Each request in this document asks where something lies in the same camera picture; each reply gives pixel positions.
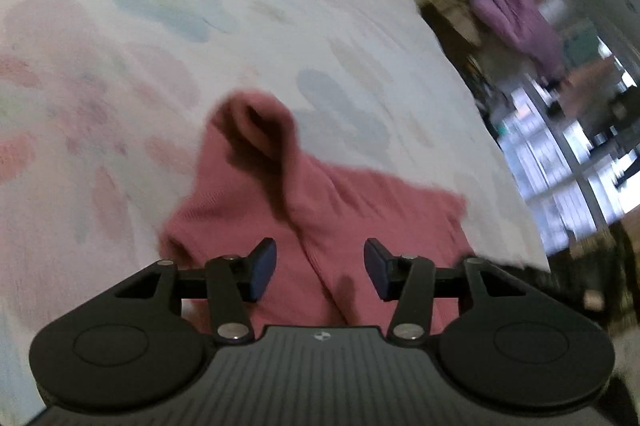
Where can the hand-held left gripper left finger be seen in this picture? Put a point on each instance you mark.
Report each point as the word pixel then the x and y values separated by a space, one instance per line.
pixel 262 273

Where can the floral fleece blanket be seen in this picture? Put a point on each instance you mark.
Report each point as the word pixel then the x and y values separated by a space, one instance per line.
pixel 150 56

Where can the purple hanging garment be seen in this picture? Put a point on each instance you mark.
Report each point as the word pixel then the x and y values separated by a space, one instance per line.
pixel 520 21

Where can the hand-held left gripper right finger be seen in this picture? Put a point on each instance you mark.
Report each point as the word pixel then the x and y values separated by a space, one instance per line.
pixel 377 268

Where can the window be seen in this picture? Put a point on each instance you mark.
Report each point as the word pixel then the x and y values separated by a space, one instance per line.
pixel 550 186

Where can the pink turtleneck sweater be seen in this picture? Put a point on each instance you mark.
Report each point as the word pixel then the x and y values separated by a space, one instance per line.
pixel 325 216

